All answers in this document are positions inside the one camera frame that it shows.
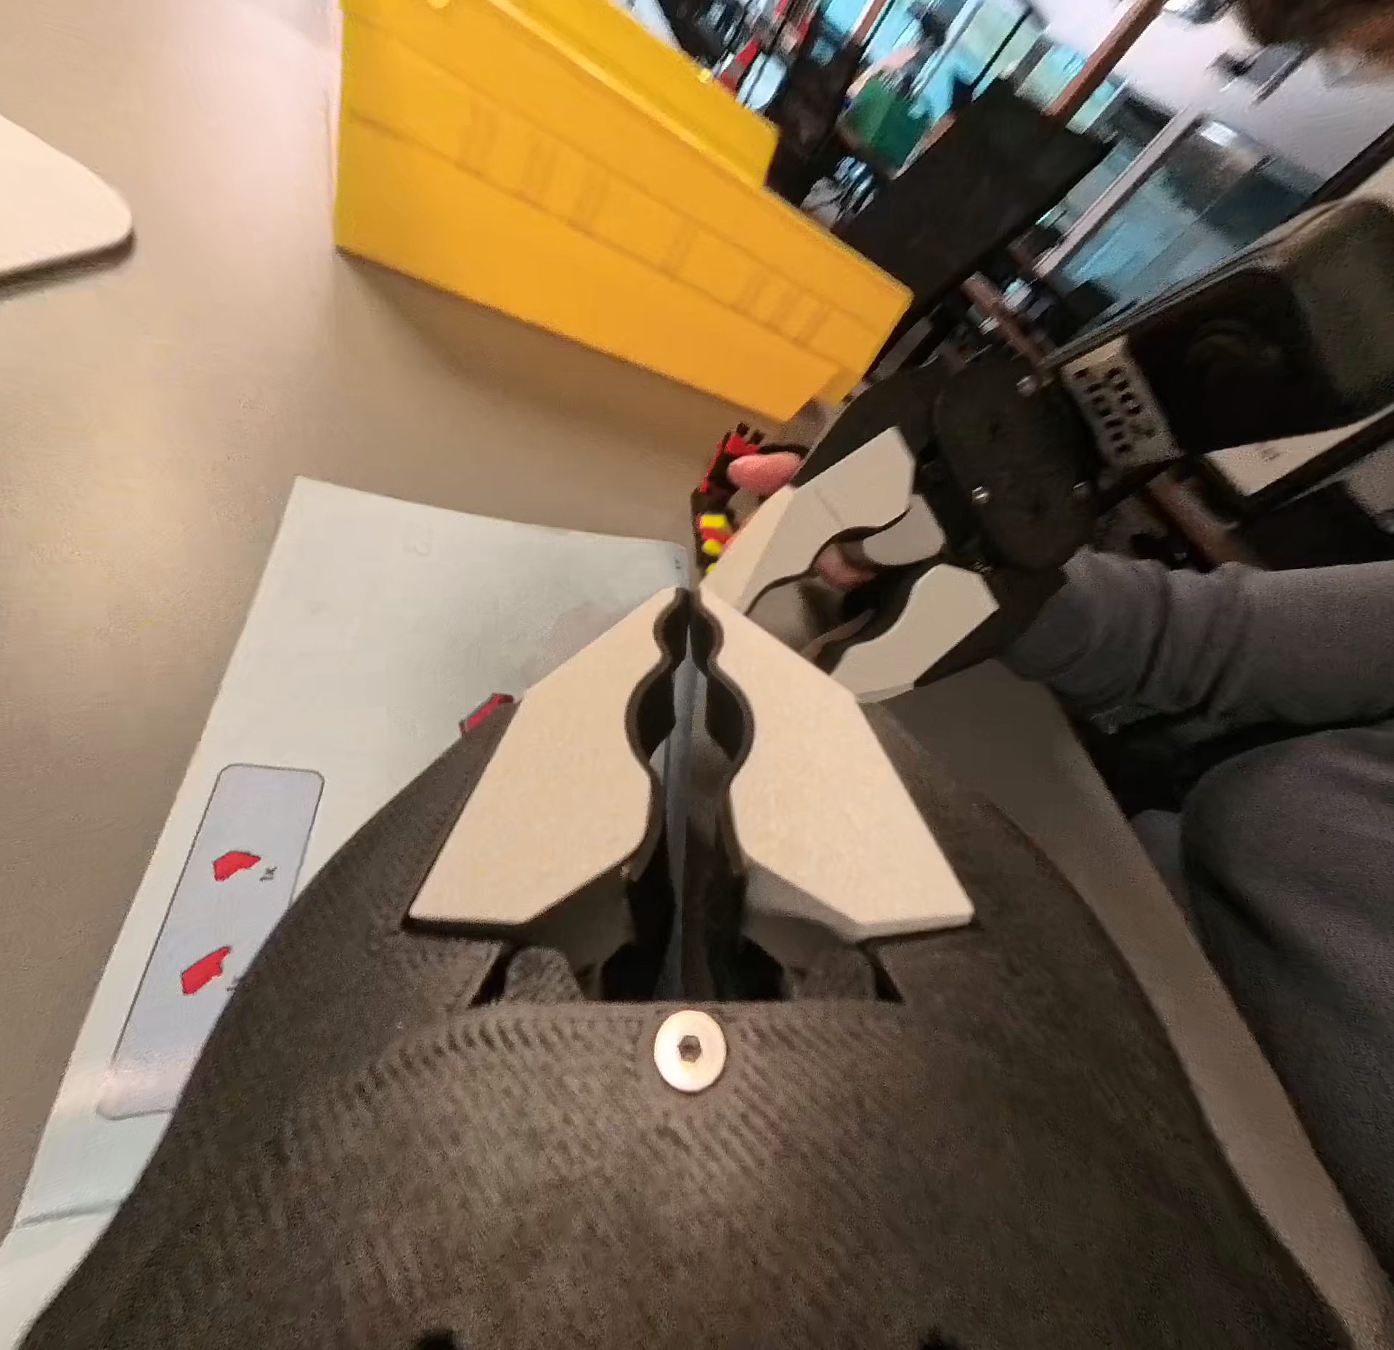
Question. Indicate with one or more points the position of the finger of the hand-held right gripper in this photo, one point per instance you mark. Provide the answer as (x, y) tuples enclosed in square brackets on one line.
[(925, 631), (827, 501)]

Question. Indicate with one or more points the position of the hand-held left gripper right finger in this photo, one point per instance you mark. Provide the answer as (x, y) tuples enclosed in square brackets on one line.
[(849, 817)]

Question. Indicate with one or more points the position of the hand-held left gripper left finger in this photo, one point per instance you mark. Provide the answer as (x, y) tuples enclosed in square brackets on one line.
[(544, 817)]

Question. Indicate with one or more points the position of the long red yellow lego assembly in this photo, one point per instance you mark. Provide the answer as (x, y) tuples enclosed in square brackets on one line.
[(716, 462)]

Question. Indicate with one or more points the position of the lego instruction booklet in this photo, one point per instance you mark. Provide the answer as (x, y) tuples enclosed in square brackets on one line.
[(381, 608)]

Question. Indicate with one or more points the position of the person's right hand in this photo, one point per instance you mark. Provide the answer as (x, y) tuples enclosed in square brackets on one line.
[(763, 470)]

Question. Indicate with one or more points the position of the yellow plastic bin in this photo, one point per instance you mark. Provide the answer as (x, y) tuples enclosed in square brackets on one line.
[(544, 228)]

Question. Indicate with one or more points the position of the person's leg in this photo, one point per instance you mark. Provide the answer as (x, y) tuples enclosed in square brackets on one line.
[(1306, 937)]

